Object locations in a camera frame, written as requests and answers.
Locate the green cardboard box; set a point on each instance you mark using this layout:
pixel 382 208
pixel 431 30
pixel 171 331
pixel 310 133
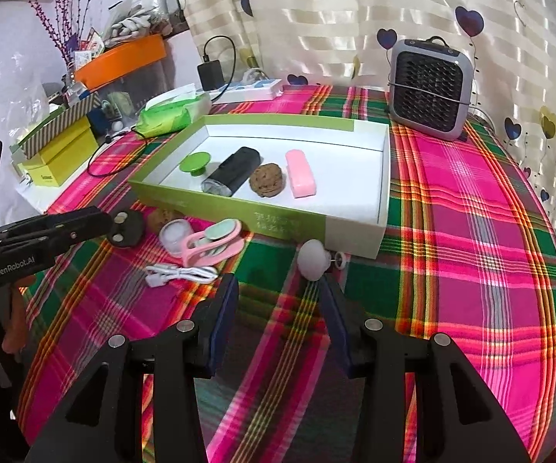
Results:
pixel 336 154

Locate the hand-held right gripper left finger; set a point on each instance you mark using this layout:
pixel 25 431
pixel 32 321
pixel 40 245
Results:
pixel 222 318

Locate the yellow cardboard box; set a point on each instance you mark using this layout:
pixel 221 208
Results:
pixel 65 154

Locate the black power adapter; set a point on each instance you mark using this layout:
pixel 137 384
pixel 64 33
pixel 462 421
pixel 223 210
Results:
pixel 210 76

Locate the small white sphere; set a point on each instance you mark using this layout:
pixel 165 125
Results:
pixel 118 127

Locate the pink oblong case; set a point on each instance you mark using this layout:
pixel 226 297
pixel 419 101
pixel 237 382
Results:
pixel 300 173

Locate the pink green plaid tablecloth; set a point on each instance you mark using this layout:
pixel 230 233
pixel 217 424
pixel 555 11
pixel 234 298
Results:
pixel 451 251

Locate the black oval massager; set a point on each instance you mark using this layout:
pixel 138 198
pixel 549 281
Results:
pixel 131 231

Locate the grey white gloves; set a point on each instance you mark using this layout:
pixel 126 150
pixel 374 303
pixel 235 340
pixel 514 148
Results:
pixel 133 21

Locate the green tissue pack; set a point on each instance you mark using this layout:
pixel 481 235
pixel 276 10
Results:
pixel 172 115

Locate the colourful paper cards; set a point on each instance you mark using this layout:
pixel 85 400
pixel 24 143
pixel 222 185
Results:
pixel 90 50

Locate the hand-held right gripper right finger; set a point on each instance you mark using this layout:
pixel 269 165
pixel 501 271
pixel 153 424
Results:
pixel 336 328

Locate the pink clip with green pad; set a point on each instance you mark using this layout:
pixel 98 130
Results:
pixel 201 253

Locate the clear storage box orange lid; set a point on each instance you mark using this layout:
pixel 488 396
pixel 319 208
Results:
pixel 123 55

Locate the clear plastic bag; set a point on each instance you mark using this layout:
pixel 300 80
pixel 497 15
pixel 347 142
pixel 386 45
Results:
pixel 160 0

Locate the dark blue box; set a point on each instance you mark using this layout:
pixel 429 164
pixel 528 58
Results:
pixel 98 120

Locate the striped cardboard box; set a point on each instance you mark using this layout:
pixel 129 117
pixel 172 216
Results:
pixel 61 125

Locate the purple decorative branches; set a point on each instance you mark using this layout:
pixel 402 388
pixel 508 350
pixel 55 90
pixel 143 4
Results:
pixel 63 24

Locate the striped heart print curtain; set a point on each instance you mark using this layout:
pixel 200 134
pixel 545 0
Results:
pixel 355 19

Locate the white power strip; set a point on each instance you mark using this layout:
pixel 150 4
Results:
pixel 254 89

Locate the translucent white round jar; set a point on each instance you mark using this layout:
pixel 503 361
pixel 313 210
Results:
pixel 176 238

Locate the person's left hand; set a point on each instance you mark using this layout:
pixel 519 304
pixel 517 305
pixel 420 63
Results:
pixel 20 318

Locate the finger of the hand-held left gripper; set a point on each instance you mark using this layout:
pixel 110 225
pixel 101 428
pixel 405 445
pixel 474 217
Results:
pixel 65 242
pixel 85 219

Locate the black flashlight device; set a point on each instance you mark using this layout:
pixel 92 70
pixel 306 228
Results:
pixel 234 169

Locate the white ball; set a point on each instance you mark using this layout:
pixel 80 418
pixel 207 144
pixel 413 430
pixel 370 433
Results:
pixel 312 259

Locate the green round cap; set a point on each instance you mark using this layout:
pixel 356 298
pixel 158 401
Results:
pixel 193 161

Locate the grey mini heater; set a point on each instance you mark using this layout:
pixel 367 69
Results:
pixel 427 87

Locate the brown walnut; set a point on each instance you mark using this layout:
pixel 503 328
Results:
pixel 162 219
pixel 267 181

